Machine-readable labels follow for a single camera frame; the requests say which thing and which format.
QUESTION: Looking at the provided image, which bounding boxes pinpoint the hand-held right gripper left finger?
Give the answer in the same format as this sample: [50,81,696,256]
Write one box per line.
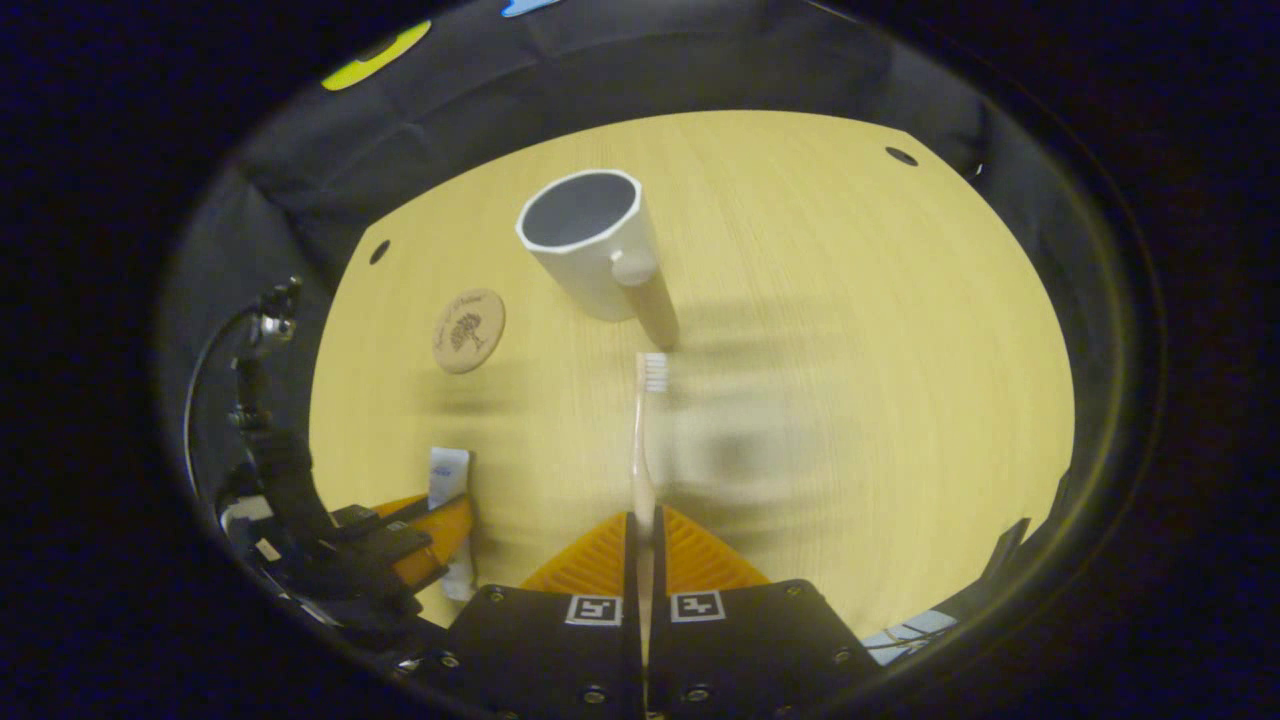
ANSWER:
[430,512,641,720]

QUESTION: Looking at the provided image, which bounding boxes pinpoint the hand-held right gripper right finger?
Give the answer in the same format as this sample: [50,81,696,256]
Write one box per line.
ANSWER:
[645,505,886,720]

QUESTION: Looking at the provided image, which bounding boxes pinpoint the white toothpaste tube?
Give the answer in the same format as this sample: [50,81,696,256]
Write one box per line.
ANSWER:
[428,447,479,601]

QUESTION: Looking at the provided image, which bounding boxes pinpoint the beige toothbrush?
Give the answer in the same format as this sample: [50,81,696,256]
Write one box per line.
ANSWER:
[630,352,671,661]

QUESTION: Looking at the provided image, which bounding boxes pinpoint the round wooden coaster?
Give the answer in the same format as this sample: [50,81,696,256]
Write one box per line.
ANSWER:
[432,288,507,375]

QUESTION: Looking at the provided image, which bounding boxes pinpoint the white cup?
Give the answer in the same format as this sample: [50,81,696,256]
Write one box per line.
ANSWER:
[515,168,681,351]

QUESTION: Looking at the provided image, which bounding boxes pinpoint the light wooden desktop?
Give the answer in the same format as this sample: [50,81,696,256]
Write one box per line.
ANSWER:
[308,110,1076,641]

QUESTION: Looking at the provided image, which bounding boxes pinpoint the pale blue object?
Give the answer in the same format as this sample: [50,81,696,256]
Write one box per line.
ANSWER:
[865,610,961,653]

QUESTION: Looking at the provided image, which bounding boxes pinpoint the black backdrop cloth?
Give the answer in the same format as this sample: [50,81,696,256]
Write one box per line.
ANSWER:
[160,0,1131,621]

